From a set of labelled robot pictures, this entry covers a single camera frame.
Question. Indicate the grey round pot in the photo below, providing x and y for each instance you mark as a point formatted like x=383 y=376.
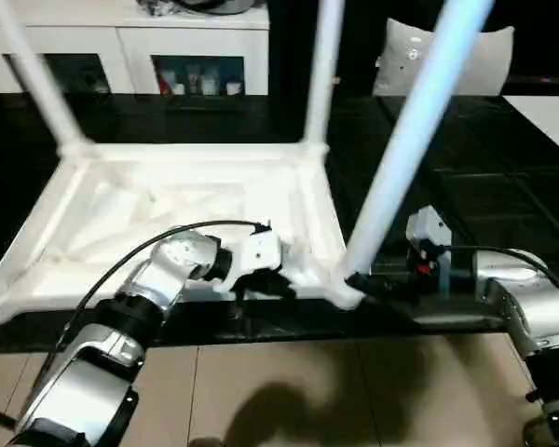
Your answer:
x=219 y=4

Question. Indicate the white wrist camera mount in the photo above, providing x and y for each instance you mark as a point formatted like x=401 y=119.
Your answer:
x=424 y=228
x=258 y=253

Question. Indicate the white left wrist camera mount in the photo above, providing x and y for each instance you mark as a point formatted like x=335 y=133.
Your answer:
x=258 y=253

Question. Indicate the black cabinet with gold label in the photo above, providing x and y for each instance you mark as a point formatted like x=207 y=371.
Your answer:
x=289 y=56

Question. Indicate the white sideboard cabinet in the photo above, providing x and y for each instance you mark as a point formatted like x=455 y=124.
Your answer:
x=74 y=39

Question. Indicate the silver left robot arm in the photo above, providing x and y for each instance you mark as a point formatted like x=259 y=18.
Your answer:
x=167 y=274

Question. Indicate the dark round robot torso part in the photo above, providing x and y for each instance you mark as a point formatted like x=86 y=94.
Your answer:
x=206 y=442

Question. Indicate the white flat board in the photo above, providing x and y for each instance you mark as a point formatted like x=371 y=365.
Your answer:
x=545 y=116

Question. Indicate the black clutter on sideboard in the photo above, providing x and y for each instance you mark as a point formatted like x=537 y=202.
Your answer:
x=158 y=7

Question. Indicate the grey pillow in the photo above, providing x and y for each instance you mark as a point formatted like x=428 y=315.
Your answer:
x=484 y=65

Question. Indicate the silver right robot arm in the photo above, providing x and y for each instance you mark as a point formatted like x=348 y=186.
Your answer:
x=540 y=307

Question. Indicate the white plastic table top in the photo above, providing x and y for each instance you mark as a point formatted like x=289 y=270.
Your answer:
x=191 y=158

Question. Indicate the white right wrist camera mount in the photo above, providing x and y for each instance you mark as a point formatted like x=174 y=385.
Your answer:
x=424 y=228

